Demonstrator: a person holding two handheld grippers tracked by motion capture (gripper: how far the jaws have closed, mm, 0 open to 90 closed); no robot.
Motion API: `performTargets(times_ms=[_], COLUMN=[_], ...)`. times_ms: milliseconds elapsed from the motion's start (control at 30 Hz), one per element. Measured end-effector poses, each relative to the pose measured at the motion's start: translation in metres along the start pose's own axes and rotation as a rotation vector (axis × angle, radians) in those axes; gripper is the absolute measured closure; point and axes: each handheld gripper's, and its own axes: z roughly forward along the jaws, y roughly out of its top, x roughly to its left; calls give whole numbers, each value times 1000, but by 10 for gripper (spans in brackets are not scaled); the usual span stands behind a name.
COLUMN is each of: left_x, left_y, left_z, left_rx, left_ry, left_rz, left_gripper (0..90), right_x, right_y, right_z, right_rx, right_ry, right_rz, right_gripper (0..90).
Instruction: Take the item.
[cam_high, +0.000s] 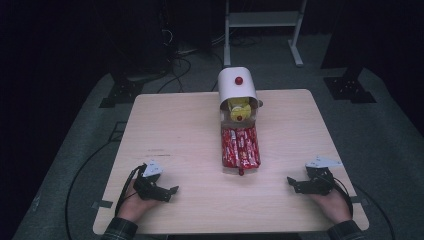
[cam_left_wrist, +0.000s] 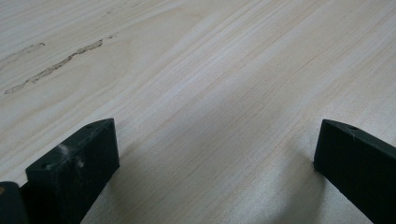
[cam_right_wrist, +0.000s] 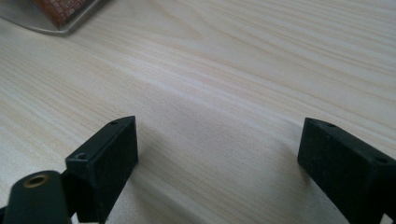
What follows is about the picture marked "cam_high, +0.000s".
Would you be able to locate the yellow snack packet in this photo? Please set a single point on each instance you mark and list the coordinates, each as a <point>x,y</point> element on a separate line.
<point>237,102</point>
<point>241,112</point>

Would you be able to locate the pile of red snack packets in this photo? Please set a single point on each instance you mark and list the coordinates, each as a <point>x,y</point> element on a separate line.
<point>240,148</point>

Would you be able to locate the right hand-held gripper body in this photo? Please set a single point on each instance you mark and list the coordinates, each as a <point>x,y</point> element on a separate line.
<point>316,183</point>

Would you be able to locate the person's right hand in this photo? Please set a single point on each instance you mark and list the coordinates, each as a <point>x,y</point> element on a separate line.
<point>334,207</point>

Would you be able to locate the red snack packet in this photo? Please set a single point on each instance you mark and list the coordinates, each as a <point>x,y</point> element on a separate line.
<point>240,171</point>

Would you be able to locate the black stand base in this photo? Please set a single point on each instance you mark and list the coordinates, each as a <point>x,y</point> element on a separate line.
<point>121,93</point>
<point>348,88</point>

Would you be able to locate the grey tape strip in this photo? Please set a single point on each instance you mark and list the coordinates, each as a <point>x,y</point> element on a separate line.
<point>101,204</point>
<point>360,200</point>

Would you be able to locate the white metal desk frame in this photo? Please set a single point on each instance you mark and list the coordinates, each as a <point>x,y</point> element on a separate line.
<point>263,19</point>

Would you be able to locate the person's left hand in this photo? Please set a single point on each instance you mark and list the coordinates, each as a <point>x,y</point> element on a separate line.
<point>132,207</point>

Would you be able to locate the white roll-top container red knob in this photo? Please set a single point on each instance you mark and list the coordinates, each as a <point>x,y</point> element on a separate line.
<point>235,87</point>

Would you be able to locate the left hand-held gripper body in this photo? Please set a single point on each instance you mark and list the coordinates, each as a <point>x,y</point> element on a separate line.
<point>150,188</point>

